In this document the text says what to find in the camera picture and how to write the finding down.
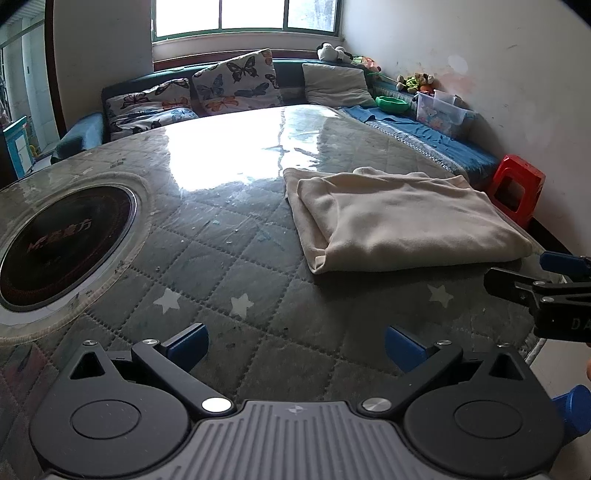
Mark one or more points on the colourful small plush toy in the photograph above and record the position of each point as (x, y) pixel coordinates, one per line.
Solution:
(367, 64)

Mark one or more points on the upright butterfly print pillow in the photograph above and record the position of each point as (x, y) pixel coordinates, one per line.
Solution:
(235, 83)

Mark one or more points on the blue sofa blanket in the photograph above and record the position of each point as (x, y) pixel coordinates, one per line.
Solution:
(429, 138)

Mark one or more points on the patterned blue white sofa cover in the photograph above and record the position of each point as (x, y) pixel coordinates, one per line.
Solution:
(415, 150)

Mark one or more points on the clear plastic storage box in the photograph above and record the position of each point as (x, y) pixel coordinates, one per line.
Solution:
(441, 117)

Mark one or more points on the red plastic stool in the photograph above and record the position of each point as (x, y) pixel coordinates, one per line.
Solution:
(519, 184)

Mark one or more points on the slumped butterfly print pillow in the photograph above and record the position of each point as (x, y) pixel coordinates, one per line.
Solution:
(147, 110)

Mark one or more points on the window with dark frame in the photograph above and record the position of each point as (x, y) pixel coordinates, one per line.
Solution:
(249, 16)

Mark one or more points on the person's right hand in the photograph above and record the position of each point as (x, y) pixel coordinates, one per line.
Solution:
(589, 371)

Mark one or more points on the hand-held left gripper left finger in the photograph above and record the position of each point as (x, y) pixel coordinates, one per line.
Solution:
(189, 347)

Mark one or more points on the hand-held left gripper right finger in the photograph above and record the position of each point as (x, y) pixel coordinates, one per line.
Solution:
(406, 348)

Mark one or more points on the panda plush toy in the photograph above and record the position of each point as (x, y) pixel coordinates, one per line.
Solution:
(333, 53)

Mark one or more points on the green plastic bowl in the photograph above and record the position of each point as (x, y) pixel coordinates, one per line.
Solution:
(392, 104)

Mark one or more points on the round black induction cooker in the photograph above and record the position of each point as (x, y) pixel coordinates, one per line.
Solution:
(60, 240)

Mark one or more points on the green plush toy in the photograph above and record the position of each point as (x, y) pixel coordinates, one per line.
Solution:
(406, 83)

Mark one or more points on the blue corner sofa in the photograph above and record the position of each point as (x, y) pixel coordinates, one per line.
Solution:
(288, 76)

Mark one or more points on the small clear plastic box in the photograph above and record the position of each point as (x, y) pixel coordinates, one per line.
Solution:
(447, 96)

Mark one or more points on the brown plush bear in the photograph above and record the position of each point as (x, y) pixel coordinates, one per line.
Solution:
(425, 83)

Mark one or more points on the dark brown door frame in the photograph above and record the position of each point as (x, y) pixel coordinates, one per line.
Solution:
(55, 92)

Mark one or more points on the cream knit garment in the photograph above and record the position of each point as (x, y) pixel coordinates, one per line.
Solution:
(392, 221)

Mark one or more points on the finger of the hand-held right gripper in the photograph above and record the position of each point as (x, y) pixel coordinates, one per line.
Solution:
(565, 265)
(508, 281)

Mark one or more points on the light blue cabinet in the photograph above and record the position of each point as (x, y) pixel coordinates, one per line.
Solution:
(18, 147)

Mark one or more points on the grey plain pillow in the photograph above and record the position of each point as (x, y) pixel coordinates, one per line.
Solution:
(337, 85)

